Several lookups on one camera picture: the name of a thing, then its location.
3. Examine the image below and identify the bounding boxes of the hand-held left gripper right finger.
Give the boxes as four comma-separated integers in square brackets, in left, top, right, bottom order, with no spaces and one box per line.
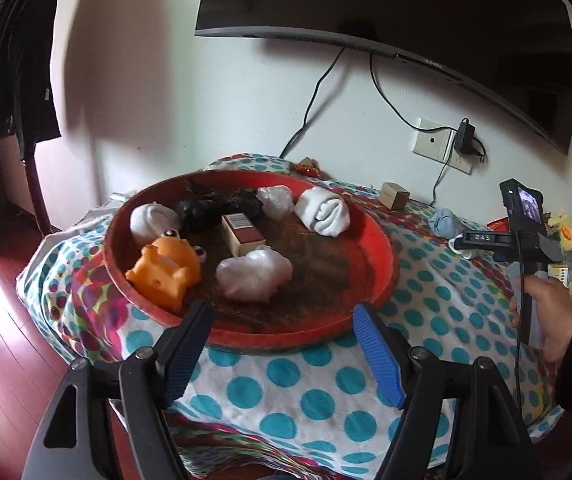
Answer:
[353,302,534,480]

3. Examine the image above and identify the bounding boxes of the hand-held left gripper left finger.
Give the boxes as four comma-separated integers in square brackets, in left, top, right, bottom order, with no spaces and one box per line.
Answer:
[21,299,217,480]

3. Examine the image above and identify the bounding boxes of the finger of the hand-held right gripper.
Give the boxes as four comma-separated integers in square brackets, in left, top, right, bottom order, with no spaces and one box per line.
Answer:
[448,231,512,262]

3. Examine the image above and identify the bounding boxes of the blue sock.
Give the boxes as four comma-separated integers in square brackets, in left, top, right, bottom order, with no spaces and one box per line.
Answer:
[428,208,469,238]

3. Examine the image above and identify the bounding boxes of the orange rubber frog toy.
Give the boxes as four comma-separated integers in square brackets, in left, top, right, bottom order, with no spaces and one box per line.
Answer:
[125,228,207,312]

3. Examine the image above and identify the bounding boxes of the round red tray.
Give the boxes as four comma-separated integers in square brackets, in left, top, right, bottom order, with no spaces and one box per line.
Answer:
[103,170,399,356]

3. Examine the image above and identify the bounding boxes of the large white plastic bag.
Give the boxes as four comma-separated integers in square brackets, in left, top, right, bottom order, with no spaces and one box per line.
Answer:
[215,249,294,303]

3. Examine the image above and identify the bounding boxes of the red and white small box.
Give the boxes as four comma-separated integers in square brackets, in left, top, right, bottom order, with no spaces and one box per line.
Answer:
[221,213,267,259]

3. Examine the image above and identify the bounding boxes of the white sock ball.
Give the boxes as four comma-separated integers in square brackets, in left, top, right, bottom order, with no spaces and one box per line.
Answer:
[129,202,182,248]

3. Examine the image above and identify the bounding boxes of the black plastic bag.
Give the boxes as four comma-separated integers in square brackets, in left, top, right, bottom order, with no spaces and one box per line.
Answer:
[176,180,264,233]

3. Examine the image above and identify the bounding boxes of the white sock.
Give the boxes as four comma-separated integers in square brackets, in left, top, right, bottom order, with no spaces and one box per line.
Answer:
[293,187,352,238]

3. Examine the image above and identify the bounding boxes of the small white plastic bag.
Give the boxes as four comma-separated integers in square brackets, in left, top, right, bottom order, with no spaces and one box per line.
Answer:
[257,185,297,221]

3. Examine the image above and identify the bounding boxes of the person's right hand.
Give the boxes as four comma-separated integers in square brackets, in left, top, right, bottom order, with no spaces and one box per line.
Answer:
[508,272,572,366]

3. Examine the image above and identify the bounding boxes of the yellow plush toy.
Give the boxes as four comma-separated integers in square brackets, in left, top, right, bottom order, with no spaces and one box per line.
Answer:
[546,212,572,253]

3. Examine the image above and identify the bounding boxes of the small beige box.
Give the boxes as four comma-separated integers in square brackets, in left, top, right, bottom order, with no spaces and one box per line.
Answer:
[380,182,412,211]

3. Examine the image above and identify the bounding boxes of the polka-dot cloth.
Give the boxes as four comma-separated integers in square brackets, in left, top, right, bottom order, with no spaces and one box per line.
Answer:
[16,154,564,480]

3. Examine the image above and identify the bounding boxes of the black power adapter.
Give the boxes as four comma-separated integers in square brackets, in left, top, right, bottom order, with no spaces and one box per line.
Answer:
[453,118,477,156]

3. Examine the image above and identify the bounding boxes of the red candy packet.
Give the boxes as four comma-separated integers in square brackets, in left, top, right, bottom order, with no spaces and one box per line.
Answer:
[293,157,322,178]

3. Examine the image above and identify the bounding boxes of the dark hanging clothes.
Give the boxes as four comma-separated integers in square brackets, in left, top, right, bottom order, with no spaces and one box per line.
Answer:
[0,0,62,153]

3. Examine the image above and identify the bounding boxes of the black adapter cable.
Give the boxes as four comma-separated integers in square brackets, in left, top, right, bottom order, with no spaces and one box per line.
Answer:
[432,142,487,206]

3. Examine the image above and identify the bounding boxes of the white wall power socket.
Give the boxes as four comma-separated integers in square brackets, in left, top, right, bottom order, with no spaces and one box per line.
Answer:
[446,132,473,175]

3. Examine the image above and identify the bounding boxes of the white wall antenna plate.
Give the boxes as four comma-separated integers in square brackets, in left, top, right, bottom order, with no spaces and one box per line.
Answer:
[412,117,457,162]

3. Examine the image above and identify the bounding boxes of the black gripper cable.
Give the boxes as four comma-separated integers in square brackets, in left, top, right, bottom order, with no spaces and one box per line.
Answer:
[513,232,525,413]

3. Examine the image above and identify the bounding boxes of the black television power cable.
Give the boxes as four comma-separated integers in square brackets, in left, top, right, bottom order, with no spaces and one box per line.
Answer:
[369,54,462,133]

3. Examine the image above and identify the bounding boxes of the thin black television cable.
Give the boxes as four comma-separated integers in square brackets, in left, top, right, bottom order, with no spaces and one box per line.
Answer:
[278,47,345,160]

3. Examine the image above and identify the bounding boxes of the black wall television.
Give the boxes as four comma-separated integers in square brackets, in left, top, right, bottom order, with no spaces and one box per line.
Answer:
[194,0,572,156]

